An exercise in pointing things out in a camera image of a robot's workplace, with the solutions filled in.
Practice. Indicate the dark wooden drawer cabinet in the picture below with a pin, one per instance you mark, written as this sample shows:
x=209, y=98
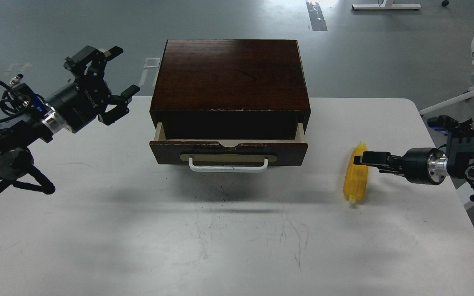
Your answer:
x=229, y=89

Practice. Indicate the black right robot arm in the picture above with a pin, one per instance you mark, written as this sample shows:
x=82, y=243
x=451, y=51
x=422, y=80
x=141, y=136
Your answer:
x=459, y=147

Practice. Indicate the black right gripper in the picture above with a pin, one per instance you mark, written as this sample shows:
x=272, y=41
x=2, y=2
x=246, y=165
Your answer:
x=418, y=165

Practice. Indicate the yellow corn cob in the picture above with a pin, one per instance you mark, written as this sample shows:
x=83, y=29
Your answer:
x=355, y=182

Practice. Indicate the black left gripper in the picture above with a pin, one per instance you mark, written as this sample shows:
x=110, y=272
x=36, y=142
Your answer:
x=88, y=96

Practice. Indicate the black tape strip on floor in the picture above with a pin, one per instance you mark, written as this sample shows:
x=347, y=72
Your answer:
x=316, y=16

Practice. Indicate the white desk base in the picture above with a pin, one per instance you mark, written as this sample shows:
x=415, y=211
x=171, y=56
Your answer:
x=386, y=5

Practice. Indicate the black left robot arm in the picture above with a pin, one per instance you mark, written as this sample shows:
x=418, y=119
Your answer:
x=26, y=116

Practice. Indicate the wooden drawer with white handle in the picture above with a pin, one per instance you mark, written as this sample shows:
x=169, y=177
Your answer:
x=229, y=156

